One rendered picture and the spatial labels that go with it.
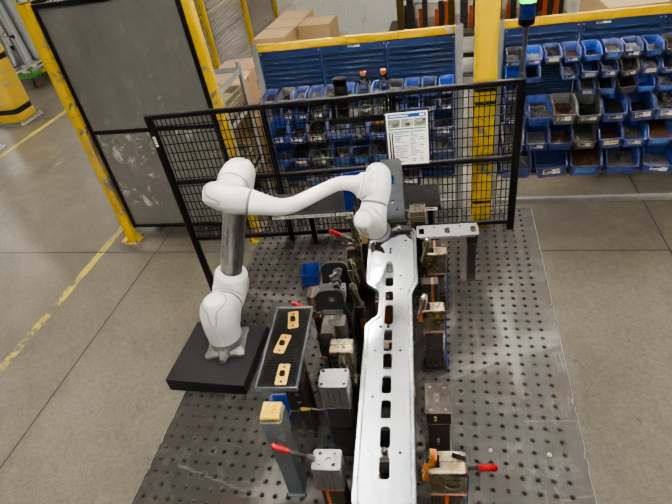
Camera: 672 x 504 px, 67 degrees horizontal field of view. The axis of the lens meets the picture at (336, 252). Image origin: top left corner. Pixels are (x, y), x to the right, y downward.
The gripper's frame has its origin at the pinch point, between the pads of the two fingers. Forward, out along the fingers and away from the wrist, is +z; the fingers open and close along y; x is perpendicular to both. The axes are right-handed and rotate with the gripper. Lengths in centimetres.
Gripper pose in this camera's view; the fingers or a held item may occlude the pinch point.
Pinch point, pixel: (395, 242)
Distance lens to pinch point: 226.2
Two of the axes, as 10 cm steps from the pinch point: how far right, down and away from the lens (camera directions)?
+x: 3.6, 8.6, -3.6
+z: 4.0, 2.1, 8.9
